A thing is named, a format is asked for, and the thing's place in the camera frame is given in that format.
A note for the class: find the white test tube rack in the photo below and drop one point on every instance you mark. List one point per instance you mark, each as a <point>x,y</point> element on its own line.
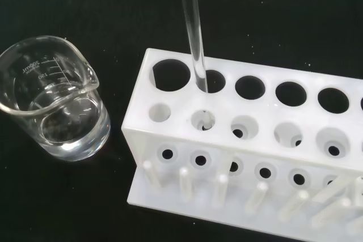
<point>241,145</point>

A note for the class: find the black bench cloth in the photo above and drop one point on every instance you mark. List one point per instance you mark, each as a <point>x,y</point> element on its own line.
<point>85,12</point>

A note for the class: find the clear glass beaker with water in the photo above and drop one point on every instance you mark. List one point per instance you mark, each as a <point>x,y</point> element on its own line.
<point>54,97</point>

